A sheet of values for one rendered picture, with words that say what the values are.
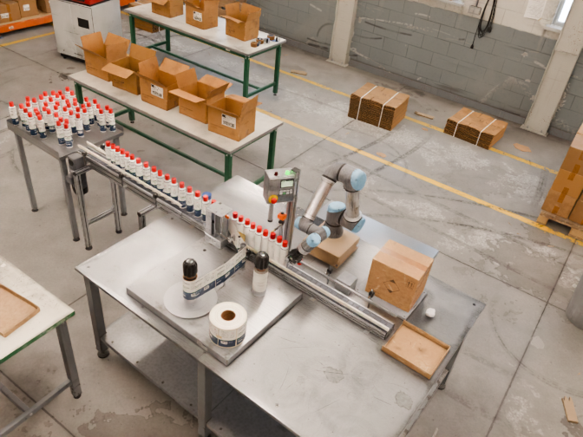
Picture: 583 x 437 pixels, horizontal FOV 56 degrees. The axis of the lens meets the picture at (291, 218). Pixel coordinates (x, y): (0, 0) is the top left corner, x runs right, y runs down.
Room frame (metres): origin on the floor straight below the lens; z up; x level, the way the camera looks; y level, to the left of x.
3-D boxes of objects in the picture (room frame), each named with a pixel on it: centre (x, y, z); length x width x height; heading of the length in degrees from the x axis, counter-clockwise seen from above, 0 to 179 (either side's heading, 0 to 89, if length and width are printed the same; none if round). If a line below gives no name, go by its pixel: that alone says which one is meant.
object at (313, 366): (2.46, 0.00, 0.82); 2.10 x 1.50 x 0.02; 57
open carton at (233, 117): (4.48, 0.64, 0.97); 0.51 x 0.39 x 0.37; 154
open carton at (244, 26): (7.03, 0.95, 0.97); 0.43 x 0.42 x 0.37; 146
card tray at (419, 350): (2.07, -0.79, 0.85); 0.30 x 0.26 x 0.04; 57
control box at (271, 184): (2.74, 0.10, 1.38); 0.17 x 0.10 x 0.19; 112
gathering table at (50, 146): (3.98, 1.98, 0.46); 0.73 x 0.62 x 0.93; 57
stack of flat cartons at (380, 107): (6.79, -0.97, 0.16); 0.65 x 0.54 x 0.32; 64
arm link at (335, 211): (2.94, -0.29, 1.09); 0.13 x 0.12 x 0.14; 56
